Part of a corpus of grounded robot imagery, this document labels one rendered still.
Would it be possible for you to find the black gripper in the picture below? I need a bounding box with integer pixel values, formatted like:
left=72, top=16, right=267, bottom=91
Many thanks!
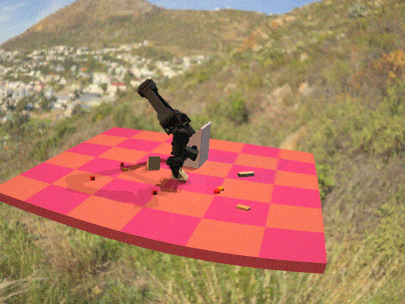
left=166, top=140, right=187, bottom=179

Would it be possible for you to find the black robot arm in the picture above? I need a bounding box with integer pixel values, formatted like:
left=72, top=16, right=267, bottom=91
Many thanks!
left=137, top=79, right=199, bottom=161

